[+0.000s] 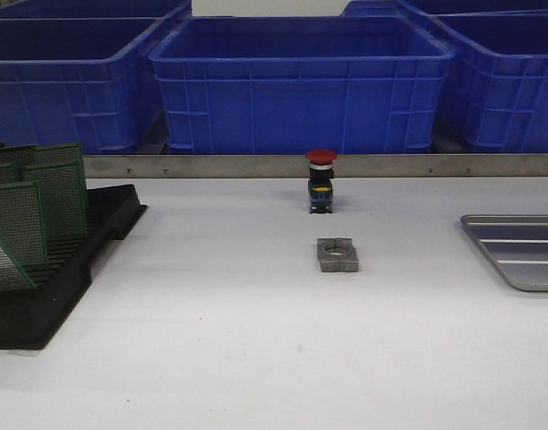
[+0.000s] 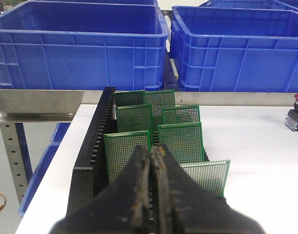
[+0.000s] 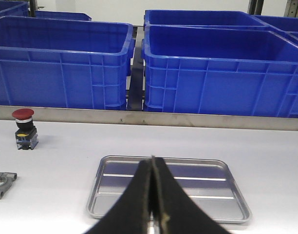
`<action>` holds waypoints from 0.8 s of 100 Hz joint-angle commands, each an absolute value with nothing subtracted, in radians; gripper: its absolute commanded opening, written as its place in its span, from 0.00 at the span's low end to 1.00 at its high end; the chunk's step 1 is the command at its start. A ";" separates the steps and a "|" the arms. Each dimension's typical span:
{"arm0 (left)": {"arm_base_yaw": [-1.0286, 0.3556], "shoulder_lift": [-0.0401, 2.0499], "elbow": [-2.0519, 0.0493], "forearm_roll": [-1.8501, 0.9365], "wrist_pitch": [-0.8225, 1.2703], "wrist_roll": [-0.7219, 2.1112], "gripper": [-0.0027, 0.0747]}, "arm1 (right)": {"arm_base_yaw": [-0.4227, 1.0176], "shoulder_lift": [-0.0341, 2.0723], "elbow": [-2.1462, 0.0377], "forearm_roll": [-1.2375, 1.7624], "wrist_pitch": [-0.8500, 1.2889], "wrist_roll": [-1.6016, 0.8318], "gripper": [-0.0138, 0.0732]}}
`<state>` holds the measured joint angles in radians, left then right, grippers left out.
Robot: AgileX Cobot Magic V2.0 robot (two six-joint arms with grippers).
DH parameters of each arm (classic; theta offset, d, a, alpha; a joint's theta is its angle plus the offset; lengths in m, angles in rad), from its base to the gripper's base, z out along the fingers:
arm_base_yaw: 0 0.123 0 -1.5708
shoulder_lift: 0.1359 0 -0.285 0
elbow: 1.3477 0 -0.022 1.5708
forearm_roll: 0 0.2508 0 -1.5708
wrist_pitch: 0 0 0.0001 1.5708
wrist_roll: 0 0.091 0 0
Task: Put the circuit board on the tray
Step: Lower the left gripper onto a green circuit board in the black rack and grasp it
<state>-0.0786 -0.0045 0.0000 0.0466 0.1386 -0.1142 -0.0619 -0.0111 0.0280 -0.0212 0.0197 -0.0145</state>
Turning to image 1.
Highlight green perfboard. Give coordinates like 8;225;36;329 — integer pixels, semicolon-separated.
0;145;37;166
0;239;36;295
23;159;87;238
0;181;47;266
33;142;83;164
0;162;19;185

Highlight silver metal tray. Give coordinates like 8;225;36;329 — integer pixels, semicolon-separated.
460;214;548;292

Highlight black slotted board rack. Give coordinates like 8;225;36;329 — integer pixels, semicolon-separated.
0;185;147;350

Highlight red emergency stop button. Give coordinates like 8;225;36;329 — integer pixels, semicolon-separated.
305;149;338;214

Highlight grey metal clamp block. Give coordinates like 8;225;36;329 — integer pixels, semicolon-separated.
316;237;359;272

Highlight centre blue plastic crate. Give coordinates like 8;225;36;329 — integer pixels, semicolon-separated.
150;16;452;155

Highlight blue plastic crate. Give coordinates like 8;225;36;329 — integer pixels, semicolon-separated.
0;18;165;154
431;13;548;153
150;16;452;155

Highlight left blue plastic crate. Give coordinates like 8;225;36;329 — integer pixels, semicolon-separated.
0;18;165;154

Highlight right blue plastic crate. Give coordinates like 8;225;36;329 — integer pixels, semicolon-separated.
431;13;548;153

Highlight back right blue crate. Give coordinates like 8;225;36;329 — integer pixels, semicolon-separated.
341;0;548;17

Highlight back left blue crate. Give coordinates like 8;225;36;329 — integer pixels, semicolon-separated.
0;0;192;19

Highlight metal table edge rail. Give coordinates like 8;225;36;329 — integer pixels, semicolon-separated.
84;153;548;179

